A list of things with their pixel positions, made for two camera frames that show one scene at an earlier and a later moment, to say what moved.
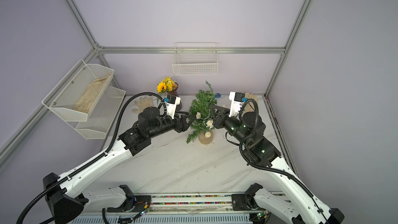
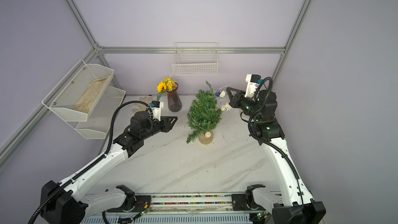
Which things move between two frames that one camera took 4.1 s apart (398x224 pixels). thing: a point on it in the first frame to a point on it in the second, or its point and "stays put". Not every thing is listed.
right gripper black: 220,119 to 233,99
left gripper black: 183,127 to 166,122
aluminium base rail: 195,209 stays put
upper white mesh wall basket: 75,96 stays put
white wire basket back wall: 195,58 stays put
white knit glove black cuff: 143,104 stays put
